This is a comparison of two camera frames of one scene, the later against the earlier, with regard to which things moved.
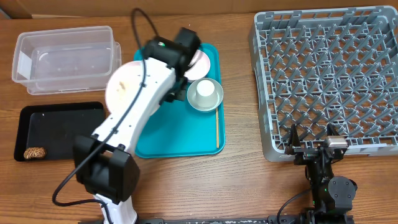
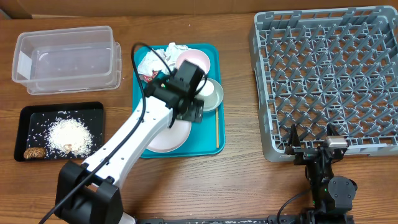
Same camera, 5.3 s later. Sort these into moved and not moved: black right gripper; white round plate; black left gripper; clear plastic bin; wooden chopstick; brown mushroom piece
Moved: black left gripper; white round plate
Not moved: black right gripper; brown mushroom piece; wooden chopstick; clear plastic bin
